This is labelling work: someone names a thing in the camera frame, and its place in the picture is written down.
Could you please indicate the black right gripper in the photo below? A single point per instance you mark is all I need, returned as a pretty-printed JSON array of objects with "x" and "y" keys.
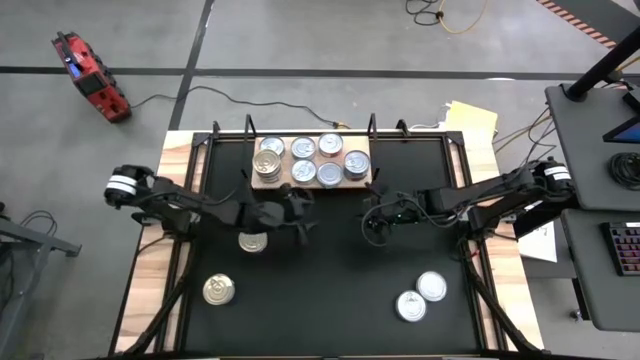
[{"x": 405, "y": 210}]

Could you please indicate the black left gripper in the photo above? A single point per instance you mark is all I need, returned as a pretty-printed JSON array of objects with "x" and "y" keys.
[{"x": 272, "y": 215}]

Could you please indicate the navy blue tuna can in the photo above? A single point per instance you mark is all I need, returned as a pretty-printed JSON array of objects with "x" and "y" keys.
[{"x": 356, "y": 164}]

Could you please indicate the light blue tuna can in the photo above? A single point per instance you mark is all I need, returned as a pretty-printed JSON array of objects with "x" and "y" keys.
[{"x": 303, "y": 171}]

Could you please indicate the teal tuna can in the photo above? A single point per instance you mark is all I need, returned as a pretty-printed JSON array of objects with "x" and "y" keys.
[{"x": 273, "y": 144}]

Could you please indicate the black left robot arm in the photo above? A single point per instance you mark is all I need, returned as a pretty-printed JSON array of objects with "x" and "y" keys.
[{"x": 175, "y": 200}]

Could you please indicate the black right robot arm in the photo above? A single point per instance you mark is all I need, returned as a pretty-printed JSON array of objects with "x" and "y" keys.
[{"x": 475, "y": 192}]

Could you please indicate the black table mat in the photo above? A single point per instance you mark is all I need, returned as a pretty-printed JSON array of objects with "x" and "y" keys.
[{"x": 320, "y": 310}]

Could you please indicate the yellow paper pad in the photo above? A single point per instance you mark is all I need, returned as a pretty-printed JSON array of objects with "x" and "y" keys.
[{"x": 472, "y": 120}]

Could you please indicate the white paper sheet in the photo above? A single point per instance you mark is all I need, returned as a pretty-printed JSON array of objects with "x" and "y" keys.
[{"x": 540, "y": 245}]

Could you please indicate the black diagonal stand pole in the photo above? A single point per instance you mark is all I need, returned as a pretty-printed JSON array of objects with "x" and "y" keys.
[
  {"x": 605, "y": 62},
  {"x": 545, "y": 217}
]

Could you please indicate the grey side desk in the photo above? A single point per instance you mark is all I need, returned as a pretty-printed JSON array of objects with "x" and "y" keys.
[
  {"x": 580, "y": 150},
  {"x": 585, "y": 280}
]

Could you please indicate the backlit keyboard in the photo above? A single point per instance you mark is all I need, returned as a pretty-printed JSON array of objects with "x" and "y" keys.
[{"x": 622, "y": 250}]

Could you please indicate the blue screen tablet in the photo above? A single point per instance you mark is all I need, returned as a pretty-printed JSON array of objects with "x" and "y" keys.
[{"x": 627, "y": 132}]

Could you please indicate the grey metal stand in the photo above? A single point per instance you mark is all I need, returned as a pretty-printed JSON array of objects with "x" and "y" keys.
[{"x": 30, "y": 239}]

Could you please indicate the orange striped floor strip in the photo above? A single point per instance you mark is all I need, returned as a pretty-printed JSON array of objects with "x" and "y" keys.
[{"x": 575, "y": 21}]

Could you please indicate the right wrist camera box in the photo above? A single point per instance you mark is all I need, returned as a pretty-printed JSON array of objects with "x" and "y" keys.
[{"x": 375, "y": 190}]

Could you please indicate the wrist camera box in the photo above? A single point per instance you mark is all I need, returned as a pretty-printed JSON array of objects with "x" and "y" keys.
[
  {"x": 300, "y": 204},
  {"x": 375, "y": 190}
]

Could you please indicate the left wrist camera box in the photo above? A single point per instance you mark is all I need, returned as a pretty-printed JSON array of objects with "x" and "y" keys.
[{"x": 300, "y": 204}]

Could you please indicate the wooden shelf with black frame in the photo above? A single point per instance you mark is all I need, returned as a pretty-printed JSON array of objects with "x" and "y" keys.
[{"x": 285, "y": 186}]

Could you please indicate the black aluminium rig frame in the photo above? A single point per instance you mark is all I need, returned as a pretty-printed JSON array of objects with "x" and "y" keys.
[{"x": 425, "y": 136}]

